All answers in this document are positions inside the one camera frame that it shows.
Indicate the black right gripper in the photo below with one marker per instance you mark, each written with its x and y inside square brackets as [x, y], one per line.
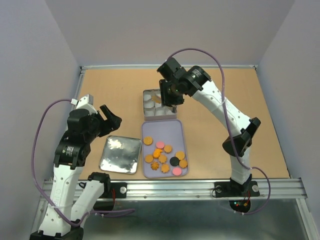
[166, 98]

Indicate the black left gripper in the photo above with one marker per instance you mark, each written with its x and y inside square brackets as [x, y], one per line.
[114, 121]

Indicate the orange fish cookie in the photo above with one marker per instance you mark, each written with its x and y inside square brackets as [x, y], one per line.
[156, 98]
[157, 153]

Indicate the pink round cookie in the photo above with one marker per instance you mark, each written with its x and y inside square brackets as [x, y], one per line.
[160, 145]
[176, 171]

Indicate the brown scalloped cookie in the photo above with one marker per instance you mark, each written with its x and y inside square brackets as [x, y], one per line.
[168, 149]
[183, 163]

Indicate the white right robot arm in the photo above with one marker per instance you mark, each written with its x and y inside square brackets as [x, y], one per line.
[196, 83]

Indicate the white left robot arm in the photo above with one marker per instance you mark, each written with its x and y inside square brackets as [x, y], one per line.
[65, 217]

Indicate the square cookie tin with cups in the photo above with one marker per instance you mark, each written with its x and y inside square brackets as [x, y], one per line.
[154, 111]

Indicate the silver tin lid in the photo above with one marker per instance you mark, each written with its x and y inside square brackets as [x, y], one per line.
[120, 154]

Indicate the round dotted biscuit left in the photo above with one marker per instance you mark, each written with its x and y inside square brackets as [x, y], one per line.
[148, 140]

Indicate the plain round tan cookie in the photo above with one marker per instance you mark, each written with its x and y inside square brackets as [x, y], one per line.
[148, 158]

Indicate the swirl flower cookie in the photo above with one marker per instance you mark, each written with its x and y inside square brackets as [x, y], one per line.
[154, 165]

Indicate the lavender plastic tray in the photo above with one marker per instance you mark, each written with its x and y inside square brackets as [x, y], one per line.
[164, 152]

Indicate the tan maple leaf cookie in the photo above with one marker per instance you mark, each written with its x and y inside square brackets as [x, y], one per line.
[162, 159]

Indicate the black sandwich cookie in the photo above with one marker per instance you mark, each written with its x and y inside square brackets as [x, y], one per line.
[174, 161]

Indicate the tan leaf cookie lower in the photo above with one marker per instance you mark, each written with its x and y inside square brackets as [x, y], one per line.
[165, 168]

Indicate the circuit board with leds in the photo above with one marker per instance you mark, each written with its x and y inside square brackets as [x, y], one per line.
[240, 206]

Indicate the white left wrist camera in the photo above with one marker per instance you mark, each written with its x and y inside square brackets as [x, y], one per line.
[86, 102]

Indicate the aluminium mounting rail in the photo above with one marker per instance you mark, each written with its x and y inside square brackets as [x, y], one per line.
[187, 210]

